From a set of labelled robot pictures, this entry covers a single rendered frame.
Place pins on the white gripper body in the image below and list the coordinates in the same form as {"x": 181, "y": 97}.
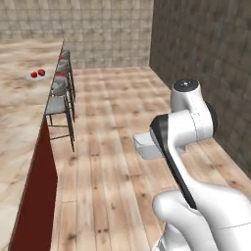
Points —
{"x": 145, "y": 147}

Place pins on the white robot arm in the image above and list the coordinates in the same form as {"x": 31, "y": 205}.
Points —
{"x": 192, "y": 124}

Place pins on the dark red counter side panel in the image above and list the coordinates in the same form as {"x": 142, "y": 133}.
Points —
{"x": 36, "y": 196}

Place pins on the red onion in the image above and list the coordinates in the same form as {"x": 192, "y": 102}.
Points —
{"x": 41, "y": 72}

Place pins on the red tomato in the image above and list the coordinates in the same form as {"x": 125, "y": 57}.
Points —
{"x": 34, "y": 75}

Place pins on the grey bar stool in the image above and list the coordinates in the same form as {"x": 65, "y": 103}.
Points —
{"x": 58, "y": 108}
{"x": 62, "y": 81}
{"x": 63, "y": 66}
{"x": 66, "y": 53}

